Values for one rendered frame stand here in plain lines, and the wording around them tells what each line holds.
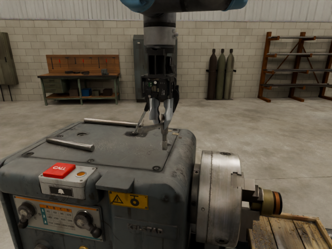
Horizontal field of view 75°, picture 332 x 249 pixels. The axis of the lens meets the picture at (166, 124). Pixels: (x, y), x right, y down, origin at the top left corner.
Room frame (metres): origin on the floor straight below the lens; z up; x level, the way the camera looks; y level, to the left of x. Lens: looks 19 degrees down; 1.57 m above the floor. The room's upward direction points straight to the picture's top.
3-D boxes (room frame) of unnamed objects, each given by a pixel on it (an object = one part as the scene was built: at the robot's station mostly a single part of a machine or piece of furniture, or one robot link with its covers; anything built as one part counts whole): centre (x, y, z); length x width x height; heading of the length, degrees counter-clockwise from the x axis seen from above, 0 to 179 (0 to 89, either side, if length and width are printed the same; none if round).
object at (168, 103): (0.54, 0.00, 1.41); 0.06 x 0.03 x 0.09; 169
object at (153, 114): (0.55, 0.03, 1.41); 0.06 x 0.03 x 0.09; 169
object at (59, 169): (0.52, 0.29, 1.26); 0.06 x 0.06 x 0.02; 78
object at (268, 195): (0.62, -0.34, 1.08); 0.09 x 0.09 x 0.09; 78
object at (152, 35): (0.55, 0.01, 1.60); 0.08 x 0.08 x 0.05
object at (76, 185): (0.52, 0.27, 1.23); 0.13 x 0.08 x 0.05; 78
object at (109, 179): (0.49, 0.13, 1.24); 0.09 x 0.08 x 0.03; 78
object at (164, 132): (0.61, 0.00, 1.34); 0.02 x 0.02 x 0.12
